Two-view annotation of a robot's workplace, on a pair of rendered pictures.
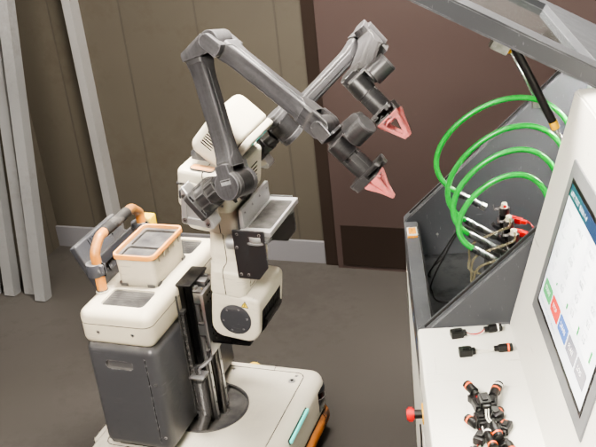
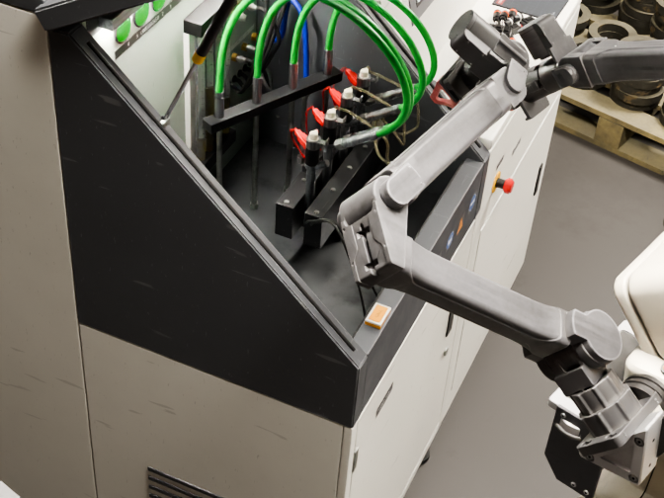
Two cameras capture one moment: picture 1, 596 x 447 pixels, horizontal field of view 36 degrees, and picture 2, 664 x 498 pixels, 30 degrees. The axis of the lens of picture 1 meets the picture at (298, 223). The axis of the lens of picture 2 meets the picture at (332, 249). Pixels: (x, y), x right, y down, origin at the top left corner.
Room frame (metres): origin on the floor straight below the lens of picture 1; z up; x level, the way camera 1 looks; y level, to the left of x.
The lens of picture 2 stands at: (4.00, 0.00, 2.51)
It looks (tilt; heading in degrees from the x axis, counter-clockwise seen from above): 42 degrees down; 195
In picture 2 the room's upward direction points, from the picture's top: 5 degrees clockwise
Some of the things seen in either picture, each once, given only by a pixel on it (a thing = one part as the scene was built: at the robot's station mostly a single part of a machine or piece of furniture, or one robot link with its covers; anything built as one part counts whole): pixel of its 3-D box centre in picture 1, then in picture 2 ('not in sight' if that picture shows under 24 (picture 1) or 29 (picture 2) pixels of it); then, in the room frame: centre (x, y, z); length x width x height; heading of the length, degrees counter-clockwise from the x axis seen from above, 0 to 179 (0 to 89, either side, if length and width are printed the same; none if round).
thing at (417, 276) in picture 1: (419, 294); (416, 276); (2.23, -0.32, 0.87); 0.62 x 0.04 x 0.16; 174
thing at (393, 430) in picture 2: (419, 416); (402, 421); (2.23, -0.30, 0.44); 0.65 x 0.02 x 0.68; 174
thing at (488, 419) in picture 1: (485, 415); (502, 30); (1.49, -0.33, 1.01); 0.23 x 0.11 x 0.06; 174
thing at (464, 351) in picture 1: (485, 348); not in sight; (1.75, -0.39, 0.99); 0.12 x 0.02 x 0.02; 88
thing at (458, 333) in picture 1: (475, 330); not in sight; (1.83, -0.39, 0.99); 0.12 x 0.02 x 0.02; 93
